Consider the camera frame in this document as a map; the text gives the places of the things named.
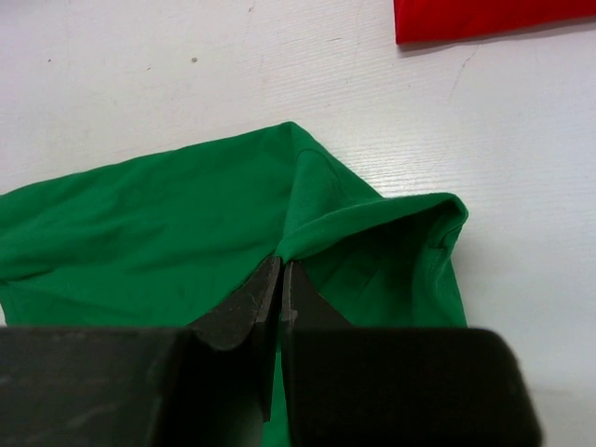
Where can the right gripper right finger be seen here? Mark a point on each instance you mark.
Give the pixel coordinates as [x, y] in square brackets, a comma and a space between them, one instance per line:
[347, 385]

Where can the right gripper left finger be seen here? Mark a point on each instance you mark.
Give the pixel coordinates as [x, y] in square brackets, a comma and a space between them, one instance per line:
[208, 383]

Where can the green t shirt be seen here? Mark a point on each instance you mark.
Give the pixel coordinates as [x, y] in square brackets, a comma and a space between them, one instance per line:
[160, 240]

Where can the folded red t shirt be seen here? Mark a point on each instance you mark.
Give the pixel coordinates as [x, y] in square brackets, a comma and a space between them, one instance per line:
[421, 21]

